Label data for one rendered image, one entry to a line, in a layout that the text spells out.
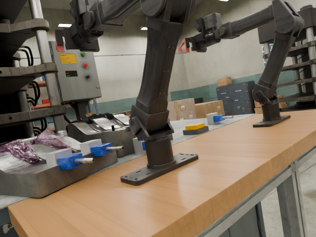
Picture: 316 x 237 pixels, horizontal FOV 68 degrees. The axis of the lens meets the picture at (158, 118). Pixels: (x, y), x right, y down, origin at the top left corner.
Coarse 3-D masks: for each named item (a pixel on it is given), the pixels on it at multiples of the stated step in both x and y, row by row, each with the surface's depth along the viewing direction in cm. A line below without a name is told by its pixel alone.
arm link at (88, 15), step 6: (78, 0) 67; (84, 0) 67; (90, 0) 65; (96, 0) 67; (78, 6) 68; (84, 6) 67; (90, 6) 65; (84, 12) 67; (90, 12) 60; (84, 18) 62; (90, 18) 60; (84, 24) 64; (90, 24) 62; (90, 30) 65; (96, 30) 66
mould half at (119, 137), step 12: (96, 120) 105; (108, 120) 107; (120, 120) 109; (168, 120) 94; (72, 132) 101; (84, 132) 94; (96, 132) 94; (108, 132) 80; (120, 132) 78; (120, 144) 78; (132, 144) 81; (120, 156) 78
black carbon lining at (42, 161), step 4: (12, 140) 84; (0, 144) 82; (4, 144) 83; (72, 148) 74; (72, 152) 73; (76, 152) 72; (40, 160) 65; (44, 160) 64; (32, 164) 61; (36, 164) 62; (40, 164) 63
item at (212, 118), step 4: (216, 112) 121; (208, 116) 119; (212, 116) 118; (216, 116) 116; (220, 116) 115; (224, 116) 118; (228, 116) 114; (232, 116) 112; (208, 120) 120; (212, 120) 118; (216, 120) 117; (220, 120) 115; (208, 124) 120; (212, 124) 119
